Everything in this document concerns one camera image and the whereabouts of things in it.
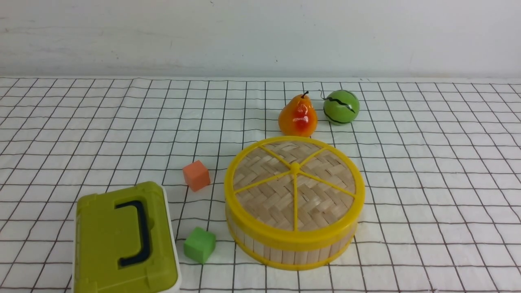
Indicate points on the yellow woven steamer lid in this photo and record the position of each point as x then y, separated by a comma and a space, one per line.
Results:
293, 193

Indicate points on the bamboo steamer basket yellow rim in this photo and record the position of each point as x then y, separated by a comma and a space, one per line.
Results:
290, 252

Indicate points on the orange yellow toy pear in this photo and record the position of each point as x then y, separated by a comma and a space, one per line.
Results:
298, 117

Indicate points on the orange foam cube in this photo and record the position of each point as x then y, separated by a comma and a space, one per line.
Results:
196, 176

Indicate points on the green toy watermelon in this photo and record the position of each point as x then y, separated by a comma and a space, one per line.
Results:
341, 107

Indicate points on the green foam cube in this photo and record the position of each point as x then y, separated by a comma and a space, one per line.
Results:
199, 245

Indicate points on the olive green lidded box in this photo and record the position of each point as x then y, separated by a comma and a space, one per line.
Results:
124, 242

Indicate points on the white grid tablecloth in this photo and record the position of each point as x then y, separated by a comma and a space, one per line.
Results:
441, 162

